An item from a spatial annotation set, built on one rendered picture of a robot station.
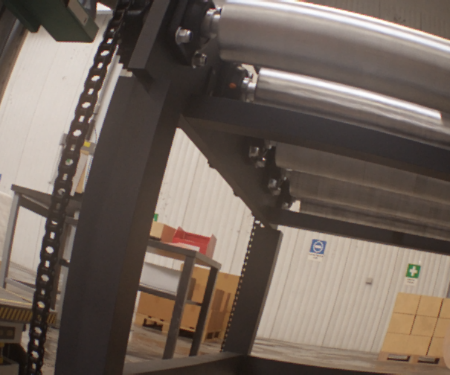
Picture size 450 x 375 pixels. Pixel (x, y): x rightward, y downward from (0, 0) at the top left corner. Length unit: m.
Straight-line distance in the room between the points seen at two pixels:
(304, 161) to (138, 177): 0.64
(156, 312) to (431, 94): 6.36
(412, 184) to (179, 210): 10.70
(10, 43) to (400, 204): 1.24
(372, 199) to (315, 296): 9.78
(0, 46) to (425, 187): 1.30
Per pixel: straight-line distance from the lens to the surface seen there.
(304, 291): 11.44
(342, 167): 1.38
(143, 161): 0.81
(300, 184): 1.68
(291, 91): 1.11
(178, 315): 3.68
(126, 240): 0.80
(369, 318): 11.40
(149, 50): 0.82
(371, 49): 0.82
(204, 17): 0.89
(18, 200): 4.85
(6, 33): 1.92
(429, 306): 8.69
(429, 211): 1.67
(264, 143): 1.44
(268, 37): 0.83
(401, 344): 8.67
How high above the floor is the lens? 0.49
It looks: 9 degrees up
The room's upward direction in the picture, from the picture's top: 14 degrees clockwise
